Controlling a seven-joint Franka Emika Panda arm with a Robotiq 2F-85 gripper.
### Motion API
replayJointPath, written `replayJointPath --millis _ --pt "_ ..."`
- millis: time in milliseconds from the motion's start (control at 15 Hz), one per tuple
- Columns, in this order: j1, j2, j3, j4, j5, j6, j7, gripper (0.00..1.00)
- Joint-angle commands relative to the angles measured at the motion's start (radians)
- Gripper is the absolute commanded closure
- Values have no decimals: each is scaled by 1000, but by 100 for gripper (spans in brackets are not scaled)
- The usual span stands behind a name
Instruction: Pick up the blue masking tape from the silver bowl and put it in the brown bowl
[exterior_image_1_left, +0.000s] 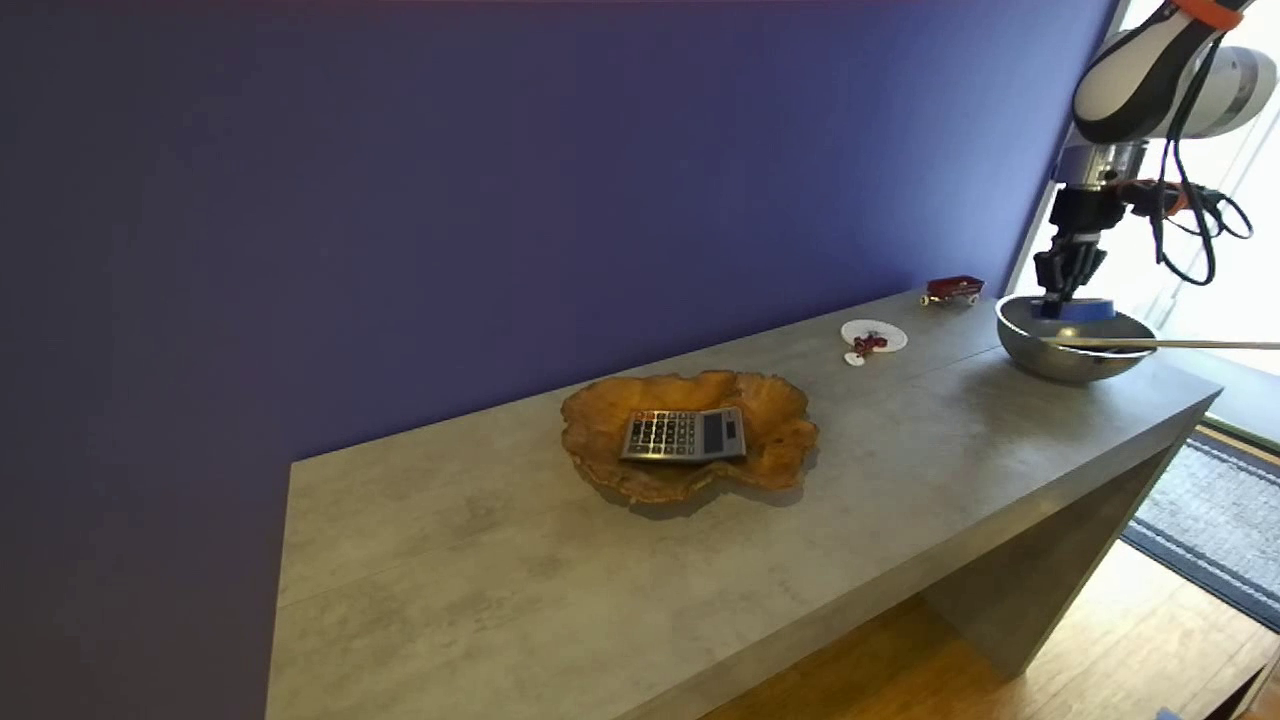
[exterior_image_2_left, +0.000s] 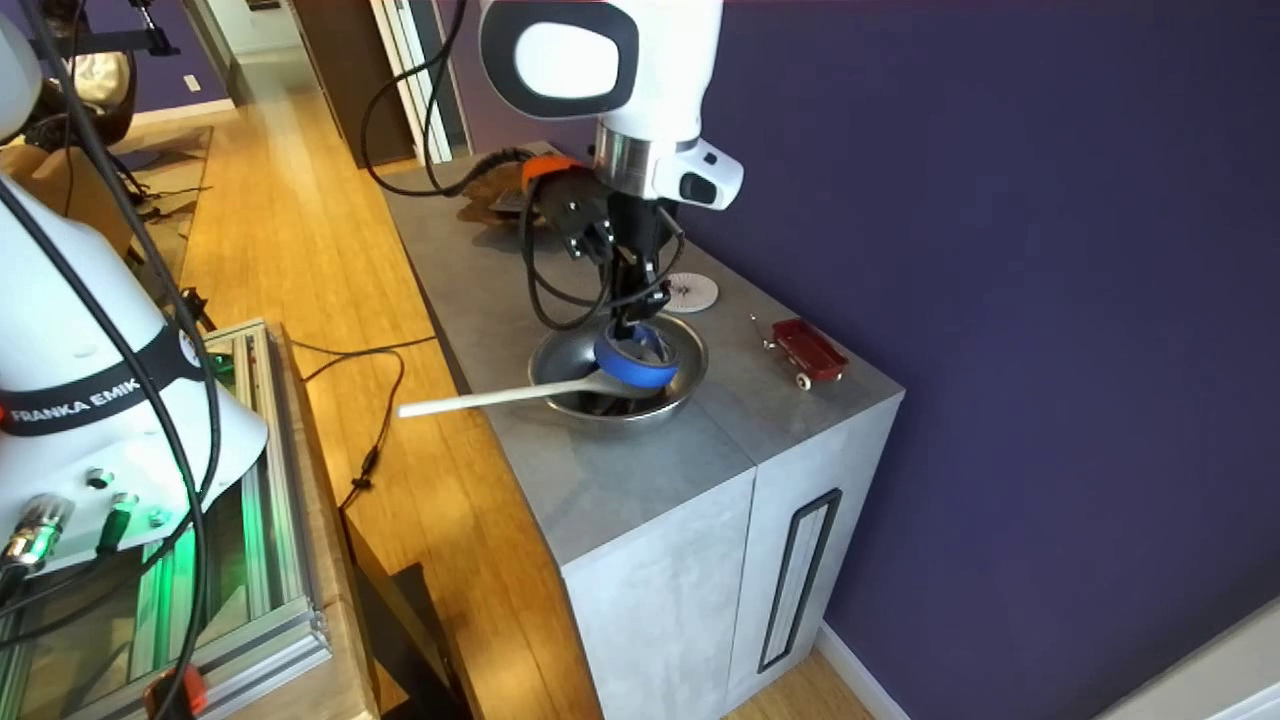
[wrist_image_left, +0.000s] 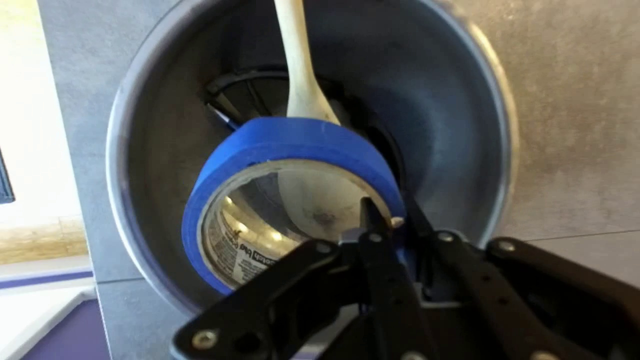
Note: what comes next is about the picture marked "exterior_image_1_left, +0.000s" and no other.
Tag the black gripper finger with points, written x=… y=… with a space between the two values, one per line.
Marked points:
x=1072 y=294
x=1051 y=304

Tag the red toy car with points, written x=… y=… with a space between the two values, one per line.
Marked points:
x=954 y=288

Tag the silver metal bowl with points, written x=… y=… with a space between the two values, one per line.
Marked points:
x=1026 y=341

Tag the white long-handled spoon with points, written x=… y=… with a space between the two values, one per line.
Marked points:
x=1154 y=346

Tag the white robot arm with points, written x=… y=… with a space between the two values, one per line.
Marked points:
x=1154 y=90

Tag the grey floor rug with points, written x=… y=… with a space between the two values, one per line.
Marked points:
x=1213 y=516

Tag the grey concrete cabinet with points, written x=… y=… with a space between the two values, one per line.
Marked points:
x=470 y=572

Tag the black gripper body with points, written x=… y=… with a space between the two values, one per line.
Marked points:
x=1077 y=226

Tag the small white plate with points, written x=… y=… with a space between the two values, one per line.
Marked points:
x=871 y=337

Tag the brown wooden bowl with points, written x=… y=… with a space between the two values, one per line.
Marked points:
x=781 y=437

